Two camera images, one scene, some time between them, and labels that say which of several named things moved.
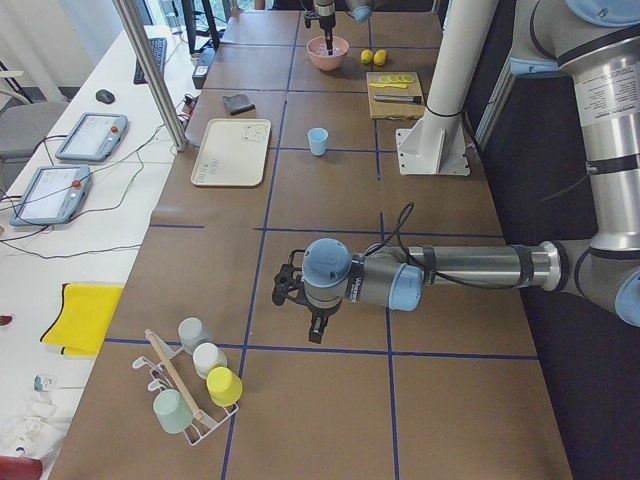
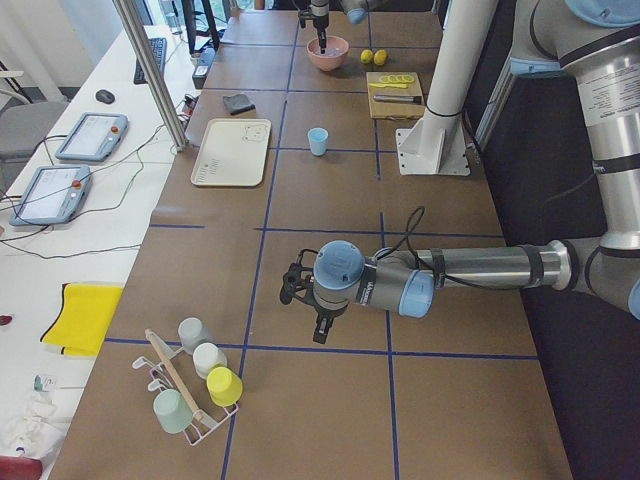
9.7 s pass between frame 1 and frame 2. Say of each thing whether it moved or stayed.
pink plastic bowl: stayed
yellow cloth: stayed
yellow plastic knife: stayed
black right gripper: moved
